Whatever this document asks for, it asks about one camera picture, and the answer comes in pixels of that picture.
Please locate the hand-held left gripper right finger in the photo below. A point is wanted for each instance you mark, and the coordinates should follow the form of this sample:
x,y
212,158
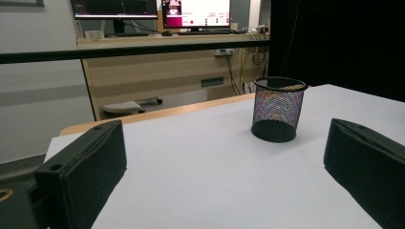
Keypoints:
x,y
369,168

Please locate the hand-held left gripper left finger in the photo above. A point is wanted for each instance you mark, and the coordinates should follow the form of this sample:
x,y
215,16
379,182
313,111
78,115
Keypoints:
x,y
86,171

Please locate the black mesh pen holder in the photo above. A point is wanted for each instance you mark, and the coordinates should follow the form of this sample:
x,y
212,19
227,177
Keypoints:
x,y
277,111

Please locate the grey chair base with casters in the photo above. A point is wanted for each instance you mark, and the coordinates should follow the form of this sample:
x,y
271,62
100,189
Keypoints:
x,y
122,107

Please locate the beige office desk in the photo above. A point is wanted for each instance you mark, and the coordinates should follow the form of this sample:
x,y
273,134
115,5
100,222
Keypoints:
x,y
153,73

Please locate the white table cover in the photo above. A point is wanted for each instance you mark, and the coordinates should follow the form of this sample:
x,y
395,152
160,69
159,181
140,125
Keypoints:
x,y
207,178

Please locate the black curtain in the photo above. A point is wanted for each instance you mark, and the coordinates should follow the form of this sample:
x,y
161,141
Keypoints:
x,y
344,41

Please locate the clear plastic container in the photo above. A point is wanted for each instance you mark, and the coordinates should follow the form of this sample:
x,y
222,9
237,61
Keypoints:
x,y
94,34

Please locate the black computer mouse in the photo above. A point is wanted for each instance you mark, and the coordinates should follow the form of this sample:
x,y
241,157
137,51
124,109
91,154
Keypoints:
x,y
166,33

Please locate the computer monitor with dark screen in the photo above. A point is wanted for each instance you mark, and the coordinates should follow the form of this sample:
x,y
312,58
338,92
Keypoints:
x,y
114,8

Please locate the black keyboard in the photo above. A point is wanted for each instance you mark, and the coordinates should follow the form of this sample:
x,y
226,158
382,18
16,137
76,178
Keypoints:
x,y
203,32

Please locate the white power strip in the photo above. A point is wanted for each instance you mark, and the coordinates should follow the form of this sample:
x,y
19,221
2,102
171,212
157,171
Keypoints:
x,y
224,52

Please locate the computer monitor with bright screen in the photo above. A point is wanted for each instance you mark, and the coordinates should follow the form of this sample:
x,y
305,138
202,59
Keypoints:
x,y
203,11

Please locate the dark picture frame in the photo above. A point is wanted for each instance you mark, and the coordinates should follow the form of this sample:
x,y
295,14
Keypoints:
x,y
22,2

